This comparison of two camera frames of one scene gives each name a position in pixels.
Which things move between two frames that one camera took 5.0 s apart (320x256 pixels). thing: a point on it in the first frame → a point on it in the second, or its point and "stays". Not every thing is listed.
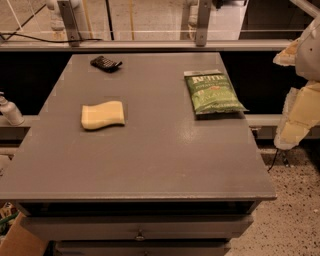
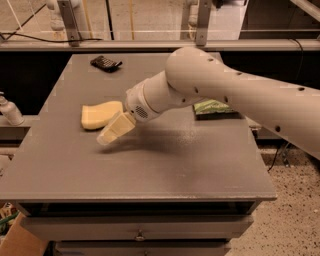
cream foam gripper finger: (301, 113) → (145, 101)
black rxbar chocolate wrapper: (105, 64) stays
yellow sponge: (103, 115) stays
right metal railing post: (202, 22) stays
